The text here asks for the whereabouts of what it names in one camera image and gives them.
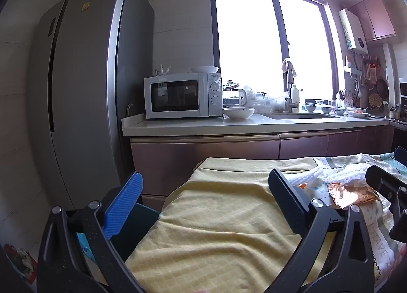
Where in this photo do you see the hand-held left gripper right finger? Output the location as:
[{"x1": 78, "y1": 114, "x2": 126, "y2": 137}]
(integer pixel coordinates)
[{"x1": 268, "y1": 168, "x2": 376, "y2": 293}]

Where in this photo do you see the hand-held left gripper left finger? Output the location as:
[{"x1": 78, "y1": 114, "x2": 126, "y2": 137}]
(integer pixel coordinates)
[{"x1": 36, "y1": 171, "x2": 147, "y2": 293}]

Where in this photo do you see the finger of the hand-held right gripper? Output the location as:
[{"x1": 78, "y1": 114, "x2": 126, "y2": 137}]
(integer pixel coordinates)
[
  {"x1": 366, "y1": 164, "x2": 407, "y2": 205},
  {"x1": 394, "y1": 146, "x2": 407, "y2": 167}
]

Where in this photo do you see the blue plastic bin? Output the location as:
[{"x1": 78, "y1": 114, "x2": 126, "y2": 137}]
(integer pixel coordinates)
[{"x1": 75, "y1": 201, "x2": 161, "y2": 281}]

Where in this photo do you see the white blue wrapper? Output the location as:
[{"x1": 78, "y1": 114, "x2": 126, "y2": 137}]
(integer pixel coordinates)
[{"x1": 307, "y1": 184, "x2": 329, "y2": 205}]

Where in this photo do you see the white tissue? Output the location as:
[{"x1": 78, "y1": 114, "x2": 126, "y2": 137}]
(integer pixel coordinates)
[{"x1": 293, "y1": 166, "x2": 326, "y2": 187}]

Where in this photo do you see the golden foil wrapper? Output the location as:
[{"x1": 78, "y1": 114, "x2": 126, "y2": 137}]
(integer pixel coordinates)
[{"x1": 327, "y1": 182, "x2": 380, "y2": 209}]

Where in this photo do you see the white grey printed tablecloth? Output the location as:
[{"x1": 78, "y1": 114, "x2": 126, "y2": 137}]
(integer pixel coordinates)
[{"x1": 313, "y1": 152, "x2": 407, "y2": 290}]

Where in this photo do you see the black kitchen appliance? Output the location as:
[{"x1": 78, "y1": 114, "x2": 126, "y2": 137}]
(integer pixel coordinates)
[{"x1": 399, "y1": 79, "x2": 407, "y2": 122}]

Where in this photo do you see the yellow tablecloth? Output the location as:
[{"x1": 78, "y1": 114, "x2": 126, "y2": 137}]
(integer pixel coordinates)
[{"x1": 125, "y1": 157, "x2": 338, "y2": 293}]

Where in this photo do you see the dark frying pan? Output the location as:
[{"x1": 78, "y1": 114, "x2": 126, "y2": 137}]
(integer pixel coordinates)
[{"x1": 376, "y1": 78, "x2": 390, "y2": 97}]

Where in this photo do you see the utensil holder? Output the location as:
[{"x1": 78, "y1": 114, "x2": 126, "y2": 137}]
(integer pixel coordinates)
[{"x1": 337, "y1": 90, "x2": 361, "y2": 107}]

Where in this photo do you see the kitchen counter cabinet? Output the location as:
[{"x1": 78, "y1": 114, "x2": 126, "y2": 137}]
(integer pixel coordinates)
[{"x1": 122, "y1": 110, "x2": 395, "y2": 208}]

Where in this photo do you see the large white bowl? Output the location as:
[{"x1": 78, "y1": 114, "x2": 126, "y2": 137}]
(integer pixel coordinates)
[{"x1": 223, "y1": 107, "x2": 256, "y2": 121}]

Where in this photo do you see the cluster of clear glassware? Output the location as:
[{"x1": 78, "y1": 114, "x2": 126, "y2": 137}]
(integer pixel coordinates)
[{"x1": 245, "y1": 85, "x2": 287, "y2": 112}]

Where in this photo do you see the metal kitchen faucet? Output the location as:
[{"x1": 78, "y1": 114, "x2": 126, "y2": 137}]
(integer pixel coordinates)
[{"x1": 284, "y1": 71, "x2": 300, "y2": 112}]

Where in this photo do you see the red bag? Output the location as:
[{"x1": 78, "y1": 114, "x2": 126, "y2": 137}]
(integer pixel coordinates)
[{"x1": 3, "y1": 244, "x2": 37, "y2": 276}]

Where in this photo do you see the grey refrigerator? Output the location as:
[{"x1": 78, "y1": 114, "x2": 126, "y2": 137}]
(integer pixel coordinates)
[{"x1": 27, "y1": 0, "x2": 155, "y2": 211}]

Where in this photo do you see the white microwave oven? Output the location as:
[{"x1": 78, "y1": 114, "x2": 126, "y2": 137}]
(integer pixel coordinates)
[{"x1": 144, "y1": 72, "x2": 223, "y2": 119}]

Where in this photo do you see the cloth draped on faucet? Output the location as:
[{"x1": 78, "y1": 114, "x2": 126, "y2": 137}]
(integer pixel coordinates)
[{"x1": 281, "y1": 58, "x2": 297, "y2": 78}]

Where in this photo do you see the white water heater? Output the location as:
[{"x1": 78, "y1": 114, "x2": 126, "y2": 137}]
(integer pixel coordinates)
[{"x1": 339, "y1": 8, "x2": 369, "y2": 55}]

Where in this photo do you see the kitchen window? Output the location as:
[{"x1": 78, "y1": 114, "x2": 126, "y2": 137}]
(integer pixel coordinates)
[{"x1": 210, "y1": 0, "x2": 339, "y2": 106}]

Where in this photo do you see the wall hanging rack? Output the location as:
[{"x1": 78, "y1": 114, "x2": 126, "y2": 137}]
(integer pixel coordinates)
[{"x1": 345, "y1": 55, "x2": 363, "y2": 78}]

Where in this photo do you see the pink wall cabinet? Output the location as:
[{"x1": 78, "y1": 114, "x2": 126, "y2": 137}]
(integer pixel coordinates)
[{"x1": 348, "y1": 0, "x2": 396, "y2": 42}]

